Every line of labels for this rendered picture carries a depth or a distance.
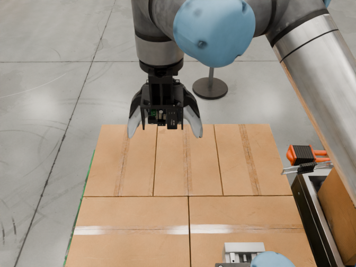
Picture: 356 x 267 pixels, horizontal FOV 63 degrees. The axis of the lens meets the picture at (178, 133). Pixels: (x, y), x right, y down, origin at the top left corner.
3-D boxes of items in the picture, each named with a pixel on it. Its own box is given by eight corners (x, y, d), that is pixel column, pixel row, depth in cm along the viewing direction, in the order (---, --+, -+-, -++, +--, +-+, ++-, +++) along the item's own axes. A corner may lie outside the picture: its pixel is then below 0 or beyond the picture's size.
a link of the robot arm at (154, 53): (136, 19, 45) (188, 19, 45) (139, 46, 49) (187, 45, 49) (131, 42, 40) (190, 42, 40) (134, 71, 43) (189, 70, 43)
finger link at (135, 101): (122, 115, 56) (145, 84, 51) (123, 109, 57) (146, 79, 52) (142, 125, 58) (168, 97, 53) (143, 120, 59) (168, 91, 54)
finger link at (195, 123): (201, 154, 58) (174, 127, 52) (199, 133, 62) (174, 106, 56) (215, 148, 56) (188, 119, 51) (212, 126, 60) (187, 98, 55)
